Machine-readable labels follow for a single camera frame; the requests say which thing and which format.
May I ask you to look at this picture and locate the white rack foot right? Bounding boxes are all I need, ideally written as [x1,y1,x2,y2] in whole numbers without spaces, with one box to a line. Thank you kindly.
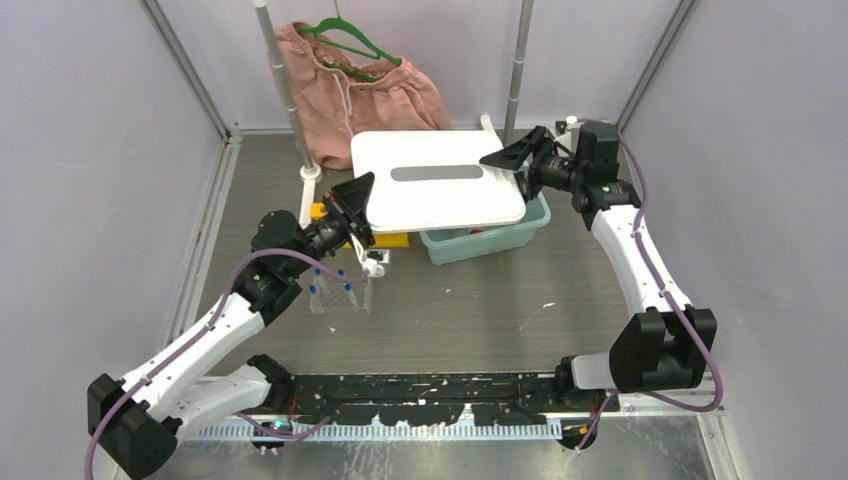
[479,114,495,132]

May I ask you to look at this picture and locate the teal plastic bin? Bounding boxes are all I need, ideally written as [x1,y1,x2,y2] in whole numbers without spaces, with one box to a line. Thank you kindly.
[419,194,551,265]

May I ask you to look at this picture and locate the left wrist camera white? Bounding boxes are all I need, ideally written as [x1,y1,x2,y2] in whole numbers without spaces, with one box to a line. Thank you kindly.
[350,236,391,278]

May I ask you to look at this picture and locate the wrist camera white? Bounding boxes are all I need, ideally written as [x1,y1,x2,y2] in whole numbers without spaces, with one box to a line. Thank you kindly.
[554,115,581,151]
[350,236,391,278]

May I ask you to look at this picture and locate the yellow test tube rack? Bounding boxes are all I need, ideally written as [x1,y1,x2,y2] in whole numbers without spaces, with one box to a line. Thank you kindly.
[310,202,411,249]

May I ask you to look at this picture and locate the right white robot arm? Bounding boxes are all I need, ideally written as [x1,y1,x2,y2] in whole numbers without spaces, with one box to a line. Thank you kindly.
[480,120,717,411]

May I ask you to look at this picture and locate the right metal rack pole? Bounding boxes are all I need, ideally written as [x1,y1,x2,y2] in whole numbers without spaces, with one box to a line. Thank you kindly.
[503,0,534,144]

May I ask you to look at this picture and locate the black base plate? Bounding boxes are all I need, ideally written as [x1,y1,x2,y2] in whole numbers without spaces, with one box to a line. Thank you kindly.
[251,372,604,427]

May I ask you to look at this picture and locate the green clothes hanger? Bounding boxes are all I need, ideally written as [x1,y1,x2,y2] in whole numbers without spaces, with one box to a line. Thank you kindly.
[291,15,404,84]

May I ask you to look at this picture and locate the clear acrylic tube rack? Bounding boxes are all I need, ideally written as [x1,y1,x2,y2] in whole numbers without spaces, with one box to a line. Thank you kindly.
[321,277,373,314]

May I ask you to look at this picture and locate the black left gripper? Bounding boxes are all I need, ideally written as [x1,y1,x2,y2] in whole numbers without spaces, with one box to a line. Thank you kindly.
[286,171,377,278]

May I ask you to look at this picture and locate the white bin lid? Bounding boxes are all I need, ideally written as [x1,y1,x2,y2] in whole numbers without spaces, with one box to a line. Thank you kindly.
[350,130,526,233]

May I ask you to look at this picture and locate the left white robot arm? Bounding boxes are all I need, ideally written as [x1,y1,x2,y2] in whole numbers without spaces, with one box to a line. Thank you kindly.
[84,173,382,479]

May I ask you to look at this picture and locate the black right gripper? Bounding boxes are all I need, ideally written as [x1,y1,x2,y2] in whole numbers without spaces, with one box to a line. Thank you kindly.
[480,125,587,205]

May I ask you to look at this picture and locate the pink shorts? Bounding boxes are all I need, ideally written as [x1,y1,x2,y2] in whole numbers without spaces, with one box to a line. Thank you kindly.
[274,22,453,170]

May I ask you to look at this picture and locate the metal rack pole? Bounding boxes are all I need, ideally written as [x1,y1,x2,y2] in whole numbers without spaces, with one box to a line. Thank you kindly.
[252,0,322,183]
[503,0,534,144]

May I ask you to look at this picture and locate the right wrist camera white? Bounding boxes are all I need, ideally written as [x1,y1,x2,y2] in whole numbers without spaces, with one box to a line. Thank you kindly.
[554,115,581,151]

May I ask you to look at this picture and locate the left metal rack pole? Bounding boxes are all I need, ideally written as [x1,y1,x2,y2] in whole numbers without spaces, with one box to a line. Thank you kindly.
[252,0,322,183]

